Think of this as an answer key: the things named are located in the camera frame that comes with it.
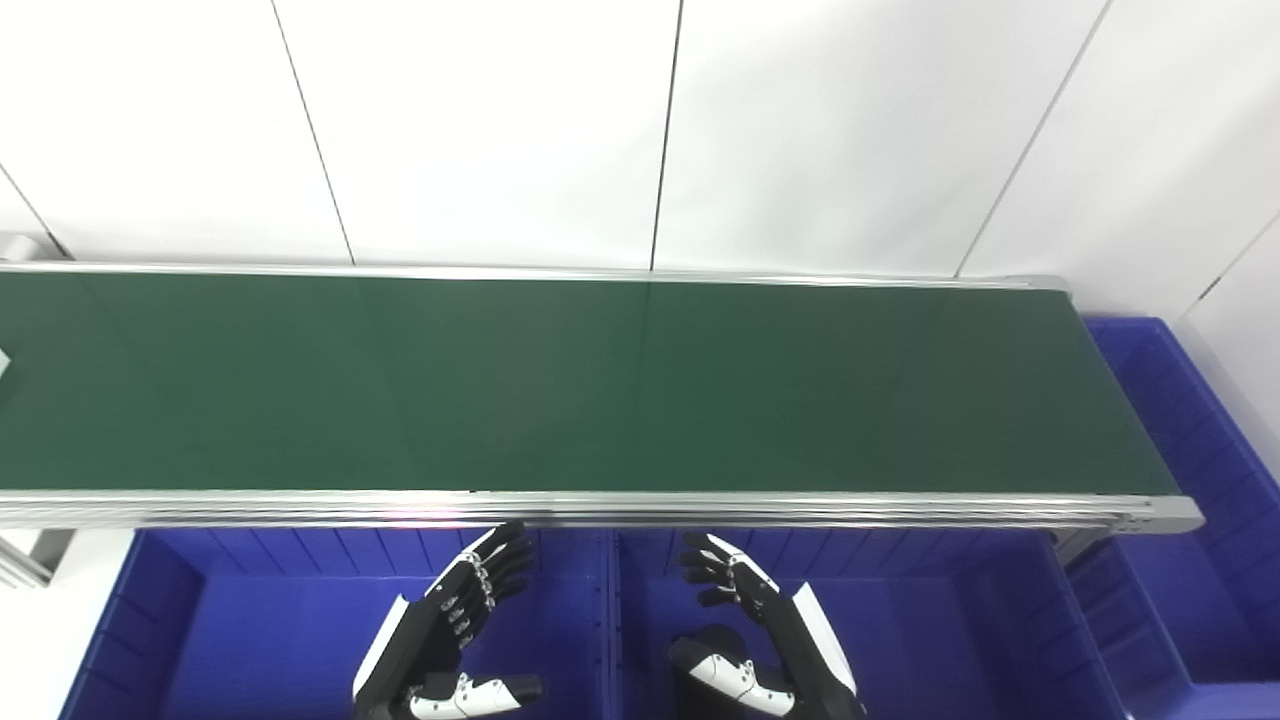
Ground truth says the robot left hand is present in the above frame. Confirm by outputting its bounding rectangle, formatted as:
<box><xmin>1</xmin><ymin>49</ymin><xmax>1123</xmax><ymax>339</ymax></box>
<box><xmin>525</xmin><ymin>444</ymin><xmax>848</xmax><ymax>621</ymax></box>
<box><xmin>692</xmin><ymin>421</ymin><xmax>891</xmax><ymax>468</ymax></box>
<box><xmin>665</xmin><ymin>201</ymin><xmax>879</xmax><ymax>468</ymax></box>
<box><xmin>352</xmin><ymin>520</ymin><xmax>546</xmax><ymax>720</ymax></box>

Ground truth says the green conveyor belt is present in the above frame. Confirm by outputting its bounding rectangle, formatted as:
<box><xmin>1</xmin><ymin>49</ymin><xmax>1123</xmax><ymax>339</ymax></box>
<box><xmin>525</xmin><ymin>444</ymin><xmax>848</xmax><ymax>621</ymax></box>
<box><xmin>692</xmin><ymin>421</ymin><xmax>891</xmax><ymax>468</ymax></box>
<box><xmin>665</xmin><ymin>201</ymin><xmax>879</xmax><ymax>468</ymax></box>
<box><xmin>0</xmin><ymin>262</ymin><xmax>1204</xmax><ymax>538</ymax></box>
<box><xmin>0</xmin><ymin>272</ymin><xmax>1181</xmax><ymax>496</ymax></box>

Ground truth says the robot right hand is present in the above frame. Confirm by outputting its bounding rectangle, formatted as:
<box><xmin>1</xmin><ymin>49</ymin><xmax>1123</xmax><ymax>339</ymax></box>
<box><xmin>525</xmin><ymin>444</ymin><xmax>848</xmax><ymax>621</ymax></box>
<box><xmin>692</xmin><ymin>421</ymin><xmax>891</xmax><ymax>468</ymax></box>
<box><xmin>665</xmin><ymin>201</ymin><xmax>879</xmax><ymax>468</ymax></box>
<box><xmin>668</xmin><ymin>532</ymin><xmax>866</xmax><ymax>720</ymax></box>

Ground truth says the aluminium conveyor leg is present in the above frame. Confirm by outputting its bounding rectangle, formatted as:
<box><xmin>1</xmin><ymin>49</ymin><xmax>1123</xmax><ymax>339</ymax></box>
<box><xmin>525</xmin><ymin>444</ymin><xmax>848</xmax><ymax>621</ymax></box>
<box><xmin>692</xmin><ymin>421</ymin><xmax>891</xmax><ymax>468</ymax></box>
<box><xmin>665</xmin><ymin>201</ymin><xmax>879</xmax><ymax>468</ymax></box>
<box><xmin>0</xmin><ymin>527</ymin><xmax>77</xmax><ymax>590</ymax></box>

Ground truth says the blue plastic bin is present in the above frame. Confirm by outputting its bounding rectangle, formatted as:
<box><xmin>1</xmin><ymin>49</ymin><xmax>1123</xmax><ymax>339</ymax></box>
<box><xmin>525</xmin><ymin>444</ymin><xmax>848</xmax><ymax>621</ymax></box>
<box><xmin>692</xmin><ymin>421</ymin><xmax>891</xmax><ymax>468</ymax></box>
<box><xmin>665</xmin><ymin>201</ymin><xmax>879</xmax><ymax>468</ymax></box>
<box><xmin>1065</xmin><ymin>317</ymin><xmax>1280</xmax><ymax>720</ymax></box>
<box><xmin>610</xmin><ymin>527</ymin><xmax>1126</xmax><ymax>720</ymax></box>
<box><xmin>60</xmin><ymin>527</ymin><xmax>613</xmax><ymax>720</ymax></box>

